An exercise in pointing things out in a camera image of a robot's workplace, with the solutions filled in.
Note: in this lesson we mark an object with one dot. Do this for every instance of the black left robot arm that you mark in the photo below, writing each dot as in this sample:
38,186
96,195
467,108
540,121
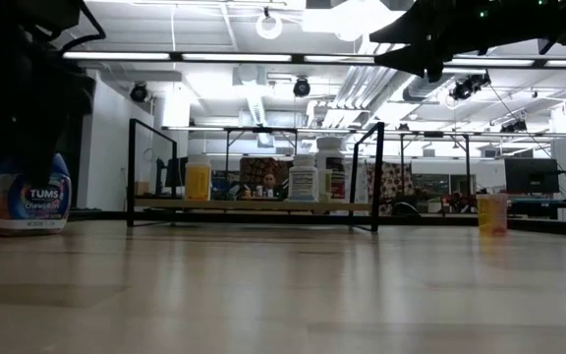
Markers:
17,29

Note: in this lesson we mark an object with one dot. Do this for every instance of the black ceiling camera cluster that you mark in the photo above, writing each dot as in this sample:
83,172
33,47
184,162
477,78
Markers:
467,87

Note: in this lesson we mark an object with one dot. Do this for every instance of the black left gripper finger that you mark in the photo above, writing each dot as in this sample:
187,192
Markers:
37,152

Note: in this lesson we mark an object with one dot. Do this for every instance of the black computer monitor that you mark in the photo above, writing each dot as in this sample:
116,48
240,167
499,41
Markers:
531,176

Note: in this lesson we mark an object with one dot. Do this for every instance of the person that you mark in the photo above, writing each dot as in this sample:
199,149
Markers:
269,183

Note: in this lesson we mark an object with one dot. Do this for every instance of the floral patterned cloth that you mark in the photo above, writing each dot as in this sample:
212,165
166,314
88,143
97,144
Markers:
391,182

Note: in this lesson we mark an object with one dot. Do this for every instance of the round silver ventilation duct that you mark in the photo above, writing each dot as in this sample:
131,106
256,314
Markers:
425,91

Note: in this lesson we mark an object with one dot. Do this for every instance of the small cardboard box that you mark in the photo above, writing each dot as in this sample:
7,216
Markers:
141,188

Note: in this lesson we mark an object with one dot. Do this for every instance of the black domed object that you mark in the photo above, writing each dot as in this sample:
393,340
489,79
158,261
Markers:
405,209

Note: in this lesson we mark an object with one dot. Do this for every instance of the orange translucent pill vial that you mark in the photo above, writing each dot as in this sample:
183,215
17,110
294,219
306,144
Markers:
492,214
198,184

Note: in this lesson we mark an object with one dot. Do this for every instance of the blue Tums bottle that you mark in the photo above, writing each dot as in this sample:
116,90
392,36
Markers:
42,206

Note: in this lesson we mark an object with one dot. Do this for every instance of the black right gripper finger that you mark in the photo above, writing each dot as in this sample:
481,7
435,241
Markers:
420,27
428,61

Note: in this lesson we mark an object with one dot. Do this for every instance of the wooden shelf black metal frame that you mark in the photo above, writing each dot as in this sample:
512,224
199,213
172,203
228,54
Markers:
243,205

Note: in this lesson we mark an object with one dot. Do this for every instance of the black background table frame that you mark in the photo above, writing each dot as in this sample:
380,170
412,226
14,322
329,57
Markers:
261,129
433,134

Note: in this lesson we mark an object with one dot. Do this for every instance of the white bottle blue label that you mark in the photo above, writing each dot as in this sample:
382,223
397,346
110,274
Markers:
302,184

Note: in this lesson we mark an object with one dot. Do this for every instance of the white bottle red label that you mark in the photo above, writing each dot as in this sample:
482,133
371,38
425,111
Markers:
338,177

